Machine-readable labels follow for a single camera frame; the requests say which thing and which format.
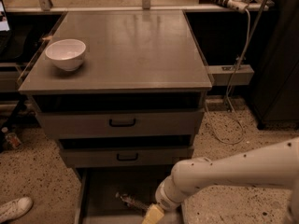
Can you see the top grey drawer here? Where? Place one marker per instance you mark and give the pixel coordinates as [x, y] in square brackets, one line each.
[97, 125]

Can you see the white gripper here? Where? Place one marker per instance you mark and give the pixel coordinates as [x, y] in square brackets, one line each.
[165, 197]

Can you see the middle grey drawer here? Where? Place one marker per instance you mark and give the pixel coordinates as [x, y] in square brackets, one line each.
[116, 157]

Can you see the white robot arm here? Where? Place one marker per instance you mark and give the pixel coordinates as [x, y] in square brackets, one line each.
[275, 167]

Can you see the laptop screen at left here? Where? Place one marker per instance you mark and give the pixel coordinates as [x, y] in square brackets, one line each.
[4, 25]

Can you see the small bottle on floor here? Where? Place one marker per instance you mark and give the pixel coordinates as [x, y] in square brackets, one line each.
[12, 139]

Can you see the grey drawer cabinet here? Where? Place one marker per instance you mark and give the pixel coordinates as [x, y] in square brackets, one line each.
[135, 62]

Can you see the bottom grey drawer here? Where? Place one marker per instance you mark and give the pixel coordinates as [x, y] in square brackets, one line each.
[99, 201]

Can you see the white ceramic bowl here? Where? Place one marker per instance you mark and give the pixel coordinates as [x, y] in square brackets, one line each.
[67, 54]

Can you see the dark cabinet at right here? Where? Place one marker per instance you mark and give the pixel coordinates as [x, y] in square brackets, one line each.
[274, 89]

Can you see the clear plastic water bottle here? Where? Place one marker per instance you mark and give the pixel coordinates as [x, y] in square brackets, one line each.
[132, 202]

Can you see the white sneaker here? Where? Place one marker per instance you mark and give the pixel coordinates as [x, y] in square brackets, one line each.
[15, 209]

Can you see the grey drawer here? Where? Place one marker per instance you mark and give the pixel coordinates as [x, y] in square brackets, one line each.
[99, 201]
[116, 157]
[97, 125]

